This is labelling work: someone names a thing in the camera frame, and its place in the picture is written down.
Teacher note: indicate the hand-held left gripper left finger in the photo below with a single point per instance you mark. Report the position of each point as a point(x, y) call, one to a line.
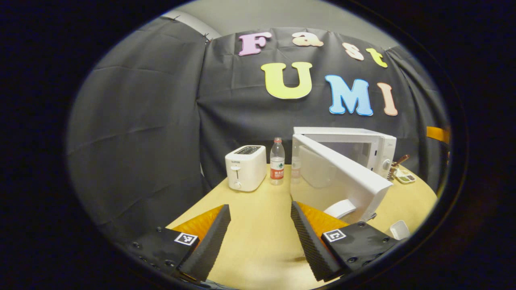
point(209, 245)

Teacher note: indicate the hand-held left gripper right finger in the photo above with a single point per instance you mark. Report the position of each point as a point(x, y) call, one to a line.
point(310, 245)

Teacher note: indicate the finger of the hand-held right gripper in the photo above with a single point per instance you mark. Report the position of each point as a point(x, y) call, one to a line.
point(438, 134)

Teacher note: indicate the white microwave oven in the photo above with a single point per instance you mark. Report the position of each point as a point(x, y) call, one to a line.
point(350, 177)

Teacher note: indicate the white food container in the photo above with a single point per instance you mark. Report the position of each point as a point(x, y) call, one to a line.
point(400, 230)

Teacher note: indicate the brown wooden spoon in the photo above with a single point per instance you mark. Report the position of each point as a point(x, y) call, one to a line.
point(401, 160)

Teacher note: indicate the white divided snack tray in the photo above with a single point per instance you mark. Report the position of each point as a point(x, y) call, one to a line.
point(405, 177)

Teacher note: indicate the white toaster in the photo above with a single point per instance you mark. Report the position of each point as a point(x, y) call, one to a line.
point(246, 169)

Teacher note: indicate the clear water bottle red label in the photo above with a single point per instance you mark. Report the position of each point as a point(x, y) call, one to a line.
point(277, 161)

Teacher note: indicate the black backdrop cloth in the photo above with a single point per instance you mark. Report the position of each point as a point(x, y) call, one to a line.
point(137, 141)

